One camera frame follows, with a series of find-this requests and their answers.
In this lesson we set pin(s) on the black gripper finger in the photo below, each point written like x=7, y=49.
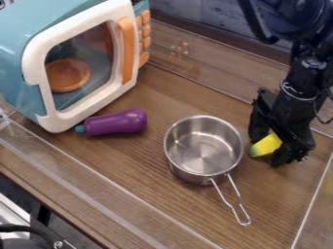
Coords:
x=259, y=126
x=289, y=152

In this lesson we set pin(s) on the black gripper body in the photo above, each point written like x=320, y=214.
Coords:
x=291, y=113

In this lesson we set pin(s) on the yellow toy banana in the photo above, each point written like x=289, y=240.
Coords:
x=265, y=146

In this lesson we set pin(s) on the silver pot with wire handle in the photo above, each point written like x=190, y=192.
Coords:
x=204, y=149

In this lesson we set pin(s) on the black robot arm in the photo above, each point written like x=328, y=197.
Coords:
x=304, y=23

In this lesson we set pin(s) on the purple toy eggplant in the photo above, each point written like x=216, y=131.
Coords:
x=127, y=121

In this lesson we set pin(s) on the blue toy microwave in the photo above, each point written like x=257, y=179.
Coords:
x=105, y=32

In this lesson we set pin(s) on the clear acrylic barrier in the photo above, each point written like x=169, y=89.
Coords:
x=114, y=217

